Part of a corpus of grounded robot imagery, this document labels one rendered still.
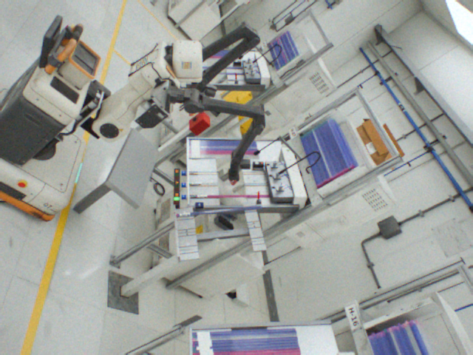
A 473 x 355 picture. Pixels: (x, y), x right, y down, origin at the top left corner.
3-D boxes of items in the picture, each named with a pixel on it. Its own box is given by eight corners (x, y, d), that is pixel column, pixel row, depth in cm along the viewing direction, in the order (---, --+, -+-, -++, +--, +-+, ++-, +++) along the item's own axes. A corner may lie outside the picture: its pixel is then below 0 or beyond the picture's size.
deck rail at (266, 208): (187, 214, 246) (187, 207, 242) (187, 211, 247) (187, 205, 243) (298, 212, 255) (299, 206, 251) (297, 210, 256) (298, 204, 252)
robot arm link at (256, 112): (270, 102, 206) (272, 117, 201) (262, 117, 217) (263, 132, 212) (186, 86, 195) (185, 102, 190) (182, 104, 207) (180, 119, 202)
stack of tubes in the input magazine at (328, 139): (316, 187, 245) (355, 165, 235) (299, 136, 281) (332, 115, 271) (326, 197, 252) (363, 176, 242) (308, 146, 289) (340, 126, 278)
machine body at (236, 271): (145, 274, 288) (209, 237, 264) (151, 203, 338) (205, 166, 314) (205, 303, 326) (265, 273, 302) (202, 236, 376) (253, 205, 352)
